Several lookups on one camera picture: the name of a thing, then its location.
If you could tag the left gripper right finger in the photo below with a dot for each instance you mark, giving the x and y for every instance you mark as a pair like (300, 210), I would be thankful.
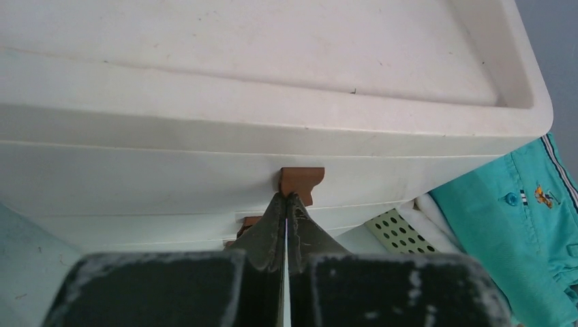
(329, 286)

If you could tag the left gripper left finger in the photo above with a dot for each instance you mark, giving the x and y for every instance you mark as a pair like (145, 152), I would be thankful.
(241, 285)

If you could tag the white drawer unit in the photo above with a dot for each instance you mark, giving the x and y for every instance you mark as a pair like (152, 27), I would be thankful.
(158, 124)

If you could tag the light teal bottom garment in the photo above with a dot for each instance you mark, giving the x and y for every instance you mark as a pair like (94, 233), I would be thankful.
(517, 215)

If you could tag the white garment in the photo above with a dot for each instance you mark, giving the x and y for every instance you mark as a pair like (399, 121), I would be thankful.
(424, 215)

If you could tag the pale yellow perforated basket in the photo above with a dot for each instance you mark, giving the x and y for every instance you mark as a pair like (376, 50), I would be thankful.
(396, 235)

